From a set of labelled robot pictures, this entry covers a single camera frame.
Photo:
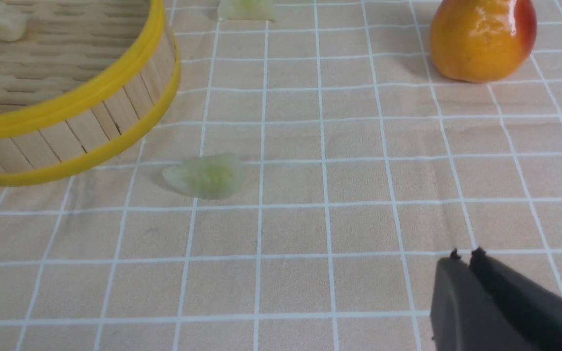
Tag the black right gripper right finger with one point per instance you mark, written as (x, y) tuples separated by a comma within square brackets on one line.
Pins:
[(533, 311)]

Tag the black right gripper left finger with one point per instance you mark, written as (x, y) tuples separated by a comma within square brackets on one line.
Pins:
[(463, 315)]

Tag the pale green dumpling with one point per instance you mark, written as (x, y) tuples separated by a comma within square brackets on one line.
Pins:
[(214, 177), (263, 10)]

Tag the bamboo steamer tray yellow rim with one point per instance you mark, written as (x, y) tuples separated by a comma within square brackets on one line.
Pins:
[(88, 80)]

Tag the beige checkered tablecloth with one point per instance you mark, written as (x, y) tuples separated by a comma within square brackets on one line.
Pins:
[(362, 167)]

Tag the orange red toy pear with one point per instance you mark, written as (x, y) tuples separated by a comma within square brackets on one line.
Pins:
[(482, 41)]

